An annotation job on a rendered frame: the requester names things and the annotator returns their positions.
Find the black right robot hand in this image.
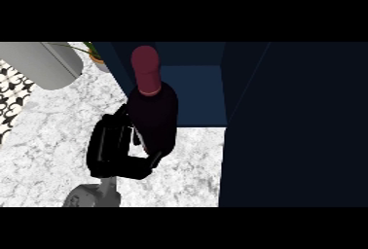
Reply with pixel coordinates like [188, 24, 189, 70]
[84, 103, 169, 181]

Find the dark wine bottle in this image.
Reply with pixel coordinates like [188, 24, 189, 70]
[126, 45, 180, 156]

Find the dark blue cabinet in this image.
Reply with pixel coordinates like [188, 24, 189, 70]
[90, 42, 274, 128]

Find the dark blue cabinet door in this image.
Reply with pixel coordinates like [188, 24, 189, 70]
[219, 42, 368, 208]

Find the potted green plant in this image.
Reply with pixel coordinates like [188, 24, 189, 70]
[47, 42, 111, 73]

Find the grey rounded appliance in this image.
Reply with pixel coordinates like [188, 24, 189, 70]
[0, 42, 84, 91]

